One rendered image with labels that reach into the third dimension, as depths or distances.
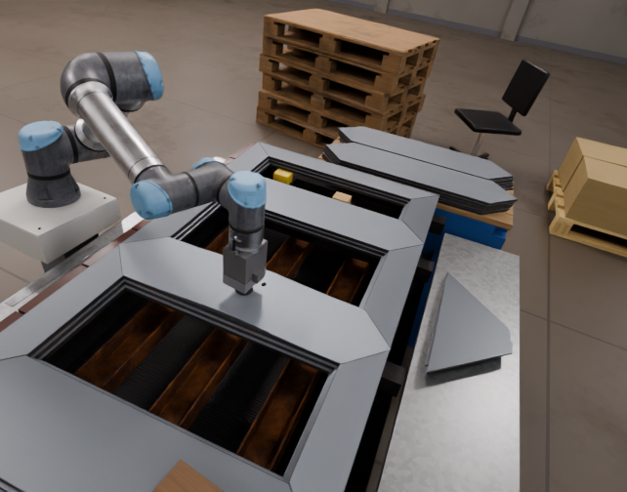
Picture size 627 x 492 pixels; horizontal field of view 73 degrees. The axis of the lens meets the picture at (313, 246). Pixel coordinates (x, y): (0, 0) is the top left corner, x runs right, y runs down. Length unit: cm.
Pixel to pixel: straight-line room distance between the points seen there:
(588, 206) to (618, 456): 171
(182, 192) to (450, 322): 75
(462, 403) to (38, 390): 87
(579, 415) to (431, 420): 137
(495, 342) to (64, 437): 96
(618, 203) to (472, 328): 236
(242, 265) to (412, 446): 52
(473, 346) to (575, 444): 114
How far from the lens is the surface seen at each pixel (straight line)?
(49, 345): 104
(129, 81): 115
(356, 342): 98
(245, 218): 87
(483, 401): 112
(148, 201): 84
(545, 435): 217
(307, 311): 101
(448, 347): 113
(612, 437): 236
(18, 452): 90
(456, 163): 190
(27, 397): 95
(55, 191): 153
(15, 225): 149
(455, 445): 103
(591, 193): 339
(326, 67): 364
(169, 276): 110
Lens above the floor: 158
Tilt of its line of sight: 37 degrees down
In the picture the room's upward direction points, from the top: 9 degrees clockwise
